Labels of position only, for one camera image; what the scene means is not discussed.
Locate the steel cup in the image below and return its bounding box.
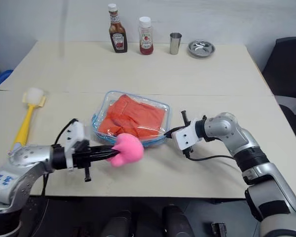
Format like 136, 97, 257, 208
169, 32, 183, 55

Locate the orange cloth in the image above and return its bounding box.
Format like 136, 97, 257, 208
98, 94, 166, 142

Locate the dark brown ketchup bottle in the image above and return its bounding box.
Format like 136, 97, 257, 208
108, 3, 128, 54

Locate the clear plastic pouch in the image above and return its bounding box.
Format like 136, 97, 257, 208
90, 90, 173, 149

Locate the black office chair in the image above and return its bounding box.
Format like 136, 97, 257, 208
260, 36, 296, 155

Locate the round steel dish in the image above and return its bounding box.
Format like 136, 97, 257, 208
186, 39, 216, 59

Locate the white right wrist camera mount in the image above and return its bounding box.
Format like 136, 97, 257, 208
171, 119, 205, 151

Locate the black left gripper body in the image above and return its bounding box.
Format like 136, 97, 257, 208
73, 139, 95, 183

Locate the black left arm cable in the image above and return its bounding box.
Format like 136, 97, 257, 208
41, 118, 79, 197

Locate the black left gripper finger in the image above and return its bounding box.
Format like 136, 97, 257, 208
92, 145, 119, 155
92, 153, 121, 163

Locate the blue plastic bowl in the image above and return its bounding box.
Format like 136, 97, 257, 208
0, 69, 14, 87

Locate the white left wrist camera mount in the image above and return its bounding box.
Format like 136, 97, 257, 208
63, 122, 90, 171

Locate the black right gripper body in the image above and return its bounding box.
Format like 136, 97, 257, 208
171, 110, 195, 158

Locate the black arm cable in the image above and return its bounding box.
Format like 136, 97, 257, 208
41, 118, 79, 197
183, 149, 239, 162

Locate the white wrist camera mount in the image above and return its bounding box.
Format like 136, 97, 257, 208
171, 119, 205, 151
63, 122, 90, 171

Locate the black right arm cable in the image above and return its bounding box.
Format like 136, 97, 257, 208
183, 149, 239, 162

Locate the yellow brush with white sponge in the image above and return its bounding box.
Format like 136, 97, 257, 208
11, 87, 47, 152

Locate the red sauce bottle white cap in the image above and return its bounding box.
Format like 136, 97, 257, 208
138, 16, 155, 56

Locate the pink plush toy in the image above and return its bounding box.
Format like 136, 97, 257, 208
106, 133, 145, 169

